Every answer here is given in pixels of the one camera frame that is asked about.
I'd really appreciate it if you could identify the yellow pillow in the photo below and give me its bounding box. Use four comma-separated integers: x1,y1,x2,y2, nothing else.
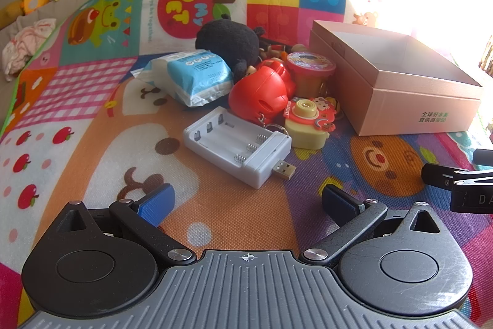
0,0,24,30

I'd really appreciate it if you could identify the yellow toy camera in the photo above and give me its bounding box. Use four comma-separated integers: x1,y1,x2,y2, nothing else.
284,96,340,150

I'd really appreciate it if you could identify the colourful cartoon play mat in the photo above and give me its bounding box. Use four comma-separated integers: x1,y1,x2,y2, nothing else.
0,0,493,329

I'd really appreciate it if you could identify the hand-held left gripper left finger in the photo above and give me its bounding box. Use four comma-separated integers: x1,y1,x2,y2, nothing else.
48,183,198,266

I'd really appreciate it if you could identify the pink white crumpled cloth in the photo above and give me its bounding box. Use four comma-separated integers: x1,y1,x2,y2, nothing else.
2,19,58,82

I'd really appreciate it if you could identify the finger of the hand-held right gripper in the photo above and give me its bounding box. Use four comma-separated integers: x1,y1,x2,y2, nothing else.
473,149,493,166
422,163,493,195

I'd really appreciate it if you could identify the small wooden bead toy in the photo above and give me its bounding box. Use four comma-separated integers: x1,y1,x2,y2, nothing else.
257,36,305,62

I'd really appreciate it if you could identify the black plush toy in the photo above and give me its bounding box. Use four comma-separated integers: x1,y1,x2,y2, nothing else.
194,19,266,81

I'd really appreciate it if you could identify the pink cardboard box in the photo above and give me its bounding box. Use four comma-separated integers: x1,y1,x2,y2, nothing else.
308,20,484,137

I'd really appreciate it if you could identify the blue wet wipes packet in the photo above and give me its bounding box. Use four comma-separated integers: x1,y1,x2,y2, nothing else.
131,49,235,107

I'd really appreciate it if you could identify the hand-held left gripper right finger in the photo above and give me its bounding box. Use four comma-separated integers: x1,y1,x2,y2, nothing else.
299,183,449,269

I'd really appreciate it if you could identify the yellow toy cup pink lid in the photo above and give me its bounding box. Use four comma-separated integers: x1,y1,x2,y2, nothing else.
286,51,336,98

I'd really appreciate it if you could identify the red daruma toy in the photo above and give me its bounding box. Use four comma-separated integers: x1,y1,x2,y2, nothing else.
228,59,297,135

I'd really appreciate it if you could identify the white battery charger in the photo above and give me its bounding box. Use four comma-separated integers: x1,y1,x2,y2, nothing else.
183,106,297,190

